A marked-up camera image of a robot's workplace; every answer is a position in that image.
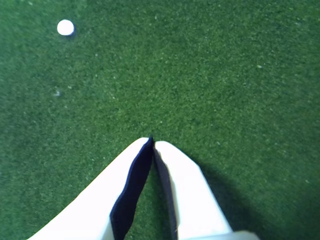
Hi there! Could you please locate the small white dot marker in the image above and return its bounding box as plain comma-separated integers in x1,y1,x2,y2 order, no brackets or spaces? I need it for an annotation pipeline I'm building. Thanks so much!
56,19,75,36

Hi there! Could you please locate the long green turf mat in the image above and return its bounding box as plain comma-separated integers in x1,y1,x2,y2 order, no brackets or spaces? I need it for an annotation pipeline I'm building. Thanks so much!
0,0,320,240

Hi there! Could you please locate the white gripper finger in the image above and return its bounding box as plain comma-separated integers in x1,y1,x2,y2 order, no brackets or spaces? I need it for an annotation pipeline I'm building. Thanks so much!
26,134,154,240
152,140,261,240

